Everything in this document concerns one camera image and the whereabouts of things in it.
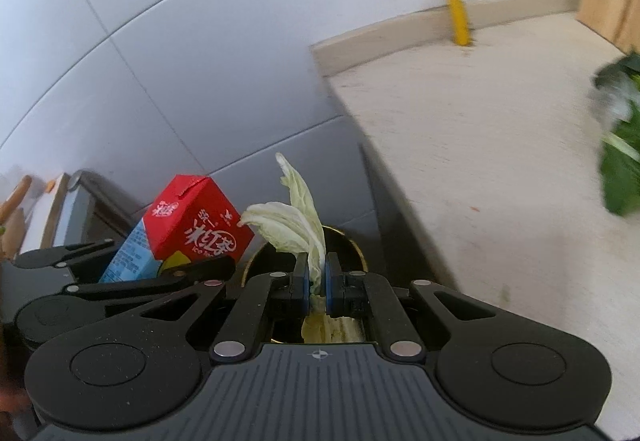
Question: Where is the dark green leaf bunch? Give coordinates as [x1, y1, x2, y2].
[591, 50, 640, 216]

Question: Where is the red blue tea carton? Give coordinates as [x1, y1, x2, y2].
[100, 174, 254, 283]

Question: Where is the person left hand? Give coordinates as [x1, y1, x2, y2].
[0, 339, 30, 428]

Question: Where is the black trash bin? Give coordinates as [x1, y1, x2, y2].
[241, 227, 367, 345]

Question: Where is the pale cabbage leaf front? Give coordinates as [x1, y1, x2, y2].
[238, 153, 364, 343]

